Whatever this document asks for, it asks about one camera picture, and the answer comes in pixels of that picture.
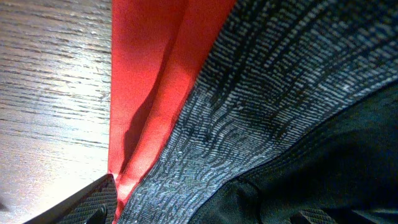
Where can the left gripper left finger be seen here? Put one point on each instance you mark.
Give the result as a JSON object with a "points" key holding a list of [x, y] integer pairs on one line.
{"points": [[96, 203]]}

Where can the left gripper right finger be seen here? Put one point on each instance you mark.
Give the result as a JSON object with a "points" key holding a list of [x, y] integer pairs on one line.
{"points": [[312, 216]]}

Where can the black leggings red grey waistband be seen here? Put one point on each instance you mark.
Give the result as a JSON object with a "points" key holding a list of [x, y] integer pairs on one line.
{"points": [[251, 111]]}

